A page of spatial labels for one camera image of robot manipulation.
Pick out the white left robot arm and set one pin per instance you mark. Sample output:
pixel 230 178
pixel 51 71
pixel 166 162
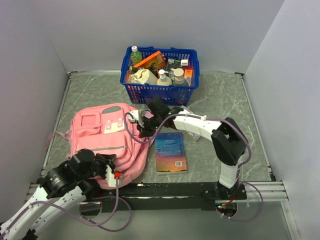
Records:
pixel 66 185

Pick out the pink cat pencil case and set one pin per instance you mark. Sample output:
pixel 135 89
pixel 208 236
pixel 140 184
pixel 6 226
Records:
pixel 148 115

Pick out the dark green packet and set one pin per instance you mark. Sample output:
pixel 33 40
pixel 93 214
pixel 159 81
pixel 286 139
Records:
pixel 173 64

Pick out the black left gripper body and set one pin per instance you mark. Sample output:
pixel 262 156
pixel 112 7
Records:
pixel 98 166

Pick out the pink student backpack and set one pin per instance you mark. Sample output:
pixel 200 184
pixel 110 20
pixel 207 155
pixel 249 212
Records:
pixel 105 130

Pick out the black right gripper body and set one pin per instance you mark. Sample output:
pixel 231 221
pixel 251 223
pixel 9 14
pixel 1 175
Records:
pixel 149 126

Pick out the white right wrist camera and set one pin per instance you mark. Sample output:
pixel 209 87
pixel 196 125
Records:
pixel 136 117

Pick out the blue sunset cover book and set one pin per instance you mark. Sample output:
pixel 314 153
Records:
pixel 170 154

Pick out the orange cardboard box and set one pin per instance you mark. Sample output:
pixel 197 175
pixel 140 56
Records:
pixel 155 61

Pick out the orange white small carton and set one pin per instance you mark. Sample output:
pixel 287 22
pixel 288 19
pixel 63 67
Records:
pixel 188 73

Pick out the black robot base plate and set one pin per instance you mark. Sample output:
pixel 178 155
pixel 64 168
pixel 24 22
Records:
pixel 174 203

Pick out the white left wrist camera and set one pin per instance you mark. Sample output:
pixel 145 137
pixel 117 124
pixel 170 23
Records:
pixel 113 178

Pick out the green drink bottle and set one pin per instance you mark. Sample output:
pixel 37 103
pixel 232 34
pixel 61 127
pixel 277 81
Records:
pixel 135 55

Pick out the grey bottle beige cap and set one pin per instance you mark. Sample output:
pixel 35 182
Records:
pixel 179 78

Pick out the blue plastic shopping basket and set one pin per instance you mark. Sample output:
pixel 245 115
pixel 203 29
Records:
pixel 171 95

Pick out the beige crumpled paper bag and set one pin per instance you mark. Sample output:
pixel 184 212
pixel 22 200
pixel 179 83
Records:
pixel 143 76

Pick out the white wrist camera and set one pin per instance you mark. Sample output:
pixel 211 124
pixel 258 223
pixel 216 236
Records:
pixel 136 117
pixel 113 178

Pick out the aluminium frame rail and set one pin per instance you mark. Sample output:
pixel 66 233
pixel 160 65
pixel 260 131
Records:
pixel 270 191

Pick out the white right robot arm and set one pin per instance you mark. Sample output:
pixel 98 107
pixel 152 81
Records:
pixel 230 144

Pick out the cream pump lotion bottle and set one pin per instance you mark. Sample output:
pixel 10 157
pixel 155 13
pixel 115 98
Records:
pixel 163 79

